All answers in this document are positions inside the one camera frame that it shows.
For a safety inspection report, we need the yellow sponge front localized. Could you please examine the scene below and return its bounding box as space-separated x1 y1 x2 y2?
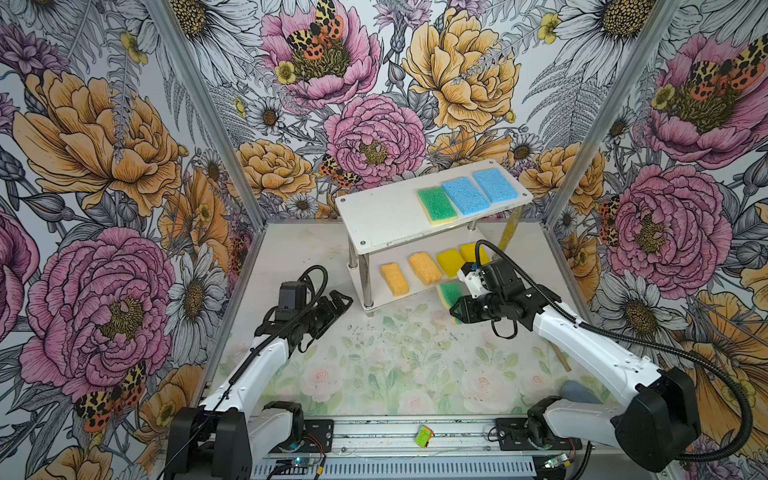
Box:
459 243 491 265

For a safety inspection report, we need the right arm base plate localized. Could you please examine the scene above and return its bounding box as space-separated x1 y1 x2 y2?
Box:
486 417 583 452

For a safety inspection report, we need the blue sponge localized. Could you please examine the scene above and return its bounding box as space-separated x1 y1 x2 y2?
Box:
442 177 490 215
473 169 518 203

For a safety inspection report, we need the green orange small block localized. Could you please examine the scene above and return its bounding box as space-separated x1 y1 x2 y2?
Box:
414 425 434 448

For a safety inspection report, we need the small wooden mallet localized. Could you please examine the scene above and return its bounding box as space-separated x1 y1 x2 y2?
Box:
550 343 572 372

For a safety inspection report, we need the green sponge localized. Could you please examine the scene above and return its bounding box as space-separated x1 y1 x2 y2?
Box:
436 281 465 311
417 187 458 226

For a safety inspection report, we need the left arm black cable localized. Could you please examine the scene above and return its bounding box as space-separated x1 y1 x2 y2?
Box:
158 264 329 480

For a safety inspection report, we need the yellow sponge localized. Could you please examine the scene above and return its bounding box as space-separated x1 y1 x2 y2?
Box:
459 243 491 265
436 249 466 278

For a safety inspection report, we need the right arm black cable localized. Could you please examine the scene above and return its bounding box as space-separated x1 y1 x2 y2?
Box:
475 239 754 480

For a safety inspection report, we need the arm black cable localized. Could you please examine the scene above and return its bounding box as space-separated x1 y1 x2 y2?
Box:
158 264 329 480
475 239 754 480

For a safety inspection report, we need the aluminium front rail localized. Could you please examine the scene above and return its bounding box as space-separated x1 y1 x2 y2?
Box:
152 413 673 480

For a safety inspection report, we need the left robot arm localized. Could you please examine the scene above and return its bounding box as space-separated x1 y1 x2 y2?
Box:
157 278 354 479

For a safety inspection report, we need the blue grey oval pad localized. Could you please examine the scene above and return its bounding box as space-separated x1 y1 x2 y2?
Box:
559 380 602 404

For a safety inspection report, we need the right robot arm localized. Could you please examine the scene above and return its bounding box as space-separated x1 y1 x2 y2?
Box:
450 260 701 472

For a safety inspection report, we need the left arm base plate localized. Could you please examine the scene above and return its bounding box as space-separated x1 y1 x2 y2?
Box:
270 419 335 454

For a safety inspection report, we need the white two-tier shelf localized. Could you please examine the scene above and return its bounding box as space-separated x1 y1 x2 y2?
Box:
337 160 534 316

